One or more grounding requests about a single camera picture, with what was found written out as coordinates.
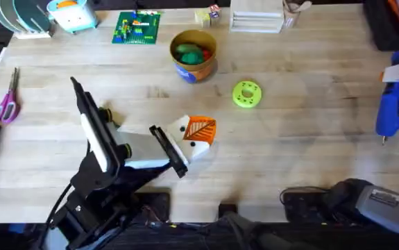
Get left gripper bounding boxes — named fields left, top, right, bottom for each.
left=98, top=108, right=218, bottom=179

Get black box with things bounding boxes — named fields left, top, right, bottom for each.
left=362, top=0, right=399, bottom=53

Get green disc with holes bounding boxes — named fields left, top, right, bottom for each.
left=232, top=80, right=263, bottom=109

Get brown tub with toys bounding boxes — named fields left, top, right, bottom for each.
left=169, top=29, right=219, bottom=85

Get black upright wrist plate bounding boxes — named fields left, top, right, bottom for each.
left=69, top=76, right=121, bottom=174

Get cup with wooden cutlery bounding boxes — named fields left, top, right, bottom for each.
left=282, top=0, right=313, bottom=30

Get green board with toy blocks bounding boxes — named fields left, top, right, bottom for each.
left=111, top=10, right=162, bottom=46

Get white slatted wooden box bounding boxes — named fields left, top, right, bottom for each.
left=229, top=0, right=285, bottom=35

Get light blue toy box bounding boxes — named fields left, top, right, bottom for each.
left=46, top=0, right=99, bottom=35

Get purple scissors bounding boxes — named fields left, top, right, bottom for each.
left=0, top=67, right=22, bottom=124

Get white peg rack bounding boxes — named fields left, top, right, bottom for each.
left=12, top=28, right=55, bottom=40

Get teal plate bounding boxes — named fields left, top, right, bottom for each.
left=12, top=0, right=52, bottom=34

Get black rail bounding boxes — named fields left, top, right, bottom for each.
left=0, top=187, right=399, bottom=250

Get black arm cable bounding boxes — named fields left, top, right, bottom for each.
left=44, top=181, right=74, bottom=240

